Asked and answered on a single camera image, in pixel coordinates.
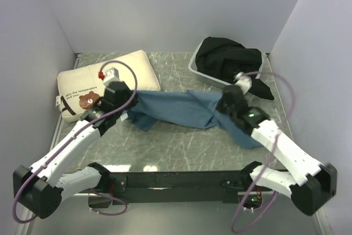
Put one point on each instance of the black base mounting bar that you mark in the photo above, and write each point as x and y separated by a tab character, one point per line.
169	187

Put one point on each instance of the grey plastic basket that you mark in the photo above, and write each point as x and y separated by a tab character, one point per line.
209	78

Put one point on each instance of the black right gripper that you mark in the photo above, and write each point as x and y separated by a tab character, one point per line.
220	105

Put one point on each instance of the black cloth in basket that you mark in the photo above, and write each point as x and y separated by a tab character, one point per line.
259	88

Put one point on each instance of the blue fabric pillowcase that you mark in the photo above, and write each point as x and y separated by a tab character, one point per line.
191	109

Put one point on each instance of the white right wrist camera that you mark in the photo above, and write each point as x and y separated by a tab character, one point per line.
243	81

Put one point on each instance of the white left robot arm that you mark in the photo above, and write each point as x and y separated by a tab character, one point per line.
44	185

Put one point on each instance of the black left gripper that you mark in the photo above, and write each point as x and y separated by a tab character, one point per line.
130	93

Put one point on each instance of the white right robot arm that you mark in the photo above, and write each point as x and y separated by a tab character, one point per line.
307	182

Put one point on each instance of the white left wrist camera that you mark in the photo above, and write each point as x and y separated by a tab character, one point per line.
111	75

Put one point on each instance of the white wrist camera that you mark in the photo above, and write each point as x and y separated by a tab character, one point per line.
111	75
243	81

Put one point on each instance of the cream pillow with bear print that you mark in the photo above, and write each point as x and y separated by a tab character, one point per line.
80	88

